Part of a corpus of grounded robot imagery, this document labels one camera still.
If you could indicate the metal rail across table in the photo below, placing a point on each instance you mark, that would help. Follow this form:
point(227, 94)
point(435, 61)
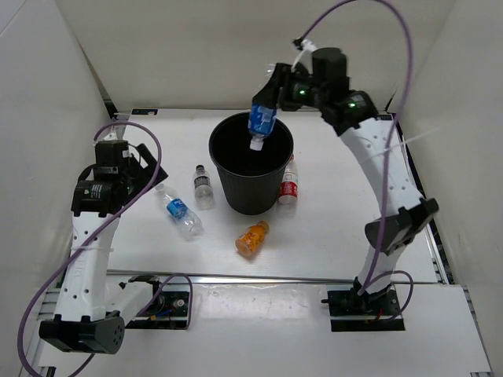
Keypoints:
point(123, 272)

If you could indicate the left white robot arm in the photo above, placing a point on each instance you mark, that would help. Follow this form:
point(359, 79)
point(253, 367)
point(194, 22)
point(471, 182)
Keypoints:
point(84, 320)

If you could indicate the blue label bottle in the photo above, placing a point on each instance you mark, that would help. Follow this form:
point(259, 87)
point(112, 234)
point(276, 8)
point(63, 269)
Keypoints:
point(263, 113)
point(187, 222)

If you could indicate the right aluminium frame rail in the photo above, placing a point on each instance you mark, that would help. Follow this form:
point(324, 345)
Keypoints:
point(440, 260)

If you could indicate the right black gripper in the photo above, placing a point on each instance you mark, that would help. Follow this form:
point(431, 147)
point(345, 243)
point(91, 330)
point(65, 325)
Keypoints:
point(269, 95)

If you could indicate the left aluminium frame rail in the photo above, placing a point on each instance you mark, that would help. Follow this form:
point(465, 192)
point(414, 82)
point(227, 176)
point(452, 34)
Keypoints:
point(116, 125)

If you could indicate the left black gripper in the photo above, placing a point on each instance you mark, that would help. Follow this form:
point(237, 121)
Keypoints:
point(147, 172)

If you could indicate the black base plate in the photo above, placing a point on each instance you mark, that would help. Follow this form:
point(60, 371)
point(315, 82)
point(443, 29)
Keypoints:
point(170, 311)
point(351, 313)

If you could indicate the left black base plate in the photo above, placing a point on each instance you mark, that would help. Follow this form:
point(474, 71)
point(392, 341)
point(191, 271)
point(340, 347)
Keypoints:
point(170, 311)

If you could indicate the red label water bottle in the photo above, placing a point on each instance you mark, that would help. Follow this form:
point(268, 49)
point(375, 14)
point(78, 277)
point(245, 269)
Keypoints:
point(288, 194)

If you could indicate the left blue corner label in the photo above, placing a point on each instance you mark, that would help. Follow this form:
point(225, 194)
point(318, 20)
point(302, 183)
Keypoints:
point(144, 111)

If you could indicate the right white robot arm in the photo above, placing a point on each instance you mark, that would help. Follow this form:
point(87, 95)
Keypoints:
point(404, 211)

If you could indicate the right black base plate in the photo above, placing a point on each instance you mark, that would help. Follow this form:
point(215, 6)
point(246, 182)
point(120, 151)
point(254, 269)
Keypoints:
point(351, 313)

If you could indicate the black plastic waste bin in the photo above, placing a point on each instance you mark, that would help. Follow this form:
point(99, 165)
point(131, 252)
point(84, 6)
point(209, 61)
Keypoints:
point(250, 179)

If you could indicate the orange juice bottle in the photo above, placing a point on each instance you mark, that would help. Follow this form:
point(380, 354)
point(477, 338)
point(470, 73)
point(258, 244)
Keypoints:
point(249, 243)

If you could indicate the black cap clear bottle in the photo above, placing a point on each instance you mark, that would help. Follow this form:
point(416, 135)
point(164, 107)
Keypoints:
point(203, 191)

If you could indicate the aluminium frame rail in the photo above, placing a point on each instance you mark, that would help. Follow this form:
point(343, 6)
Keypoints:
point(116, 125)
point(440, 260)

